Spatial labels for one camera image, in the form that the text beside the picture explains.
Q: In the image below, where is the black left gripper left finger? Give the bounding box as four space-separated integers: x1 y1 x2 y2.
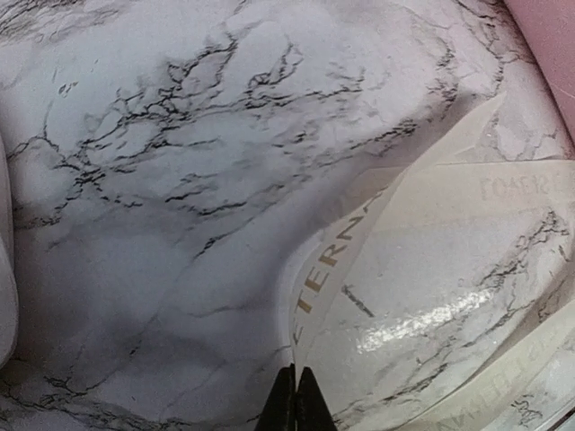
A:
254 365 296 431

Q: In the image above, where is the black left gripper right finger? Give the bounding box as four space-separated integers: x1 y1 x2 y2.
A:
296 366 335 431

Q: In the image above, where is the cream printed ribbon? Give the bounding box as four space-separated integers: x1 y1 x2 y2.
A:
283 96 574 430

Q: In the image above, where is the pink wrapping paper sheet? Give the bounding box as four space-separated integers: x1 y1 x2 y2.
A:
505 0 574 137

